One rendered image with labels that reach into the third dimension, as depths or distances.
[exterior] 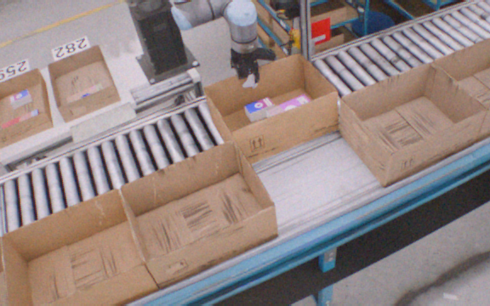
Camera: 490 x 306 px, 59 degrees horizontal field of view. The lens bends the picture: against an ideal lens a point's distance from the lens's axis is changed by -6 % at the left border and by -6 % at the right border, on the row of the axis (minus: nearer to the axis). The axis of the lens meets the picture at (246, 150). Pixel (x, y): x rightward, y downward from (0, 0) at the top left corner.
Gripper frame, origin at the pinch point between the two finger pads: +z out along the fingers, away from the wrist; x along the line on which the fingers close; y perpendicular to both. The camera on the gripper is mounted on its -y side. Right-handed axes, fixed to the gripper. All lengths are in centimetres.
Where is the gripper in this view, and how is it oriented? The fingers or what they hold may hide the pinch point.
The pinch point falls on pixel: (253, 83)
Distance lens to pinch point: 177.2
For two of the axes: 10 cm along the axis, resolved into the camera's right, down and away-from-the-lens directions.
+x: 4.1, 7.2, -5.6
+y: -9.1, 3.8, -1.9
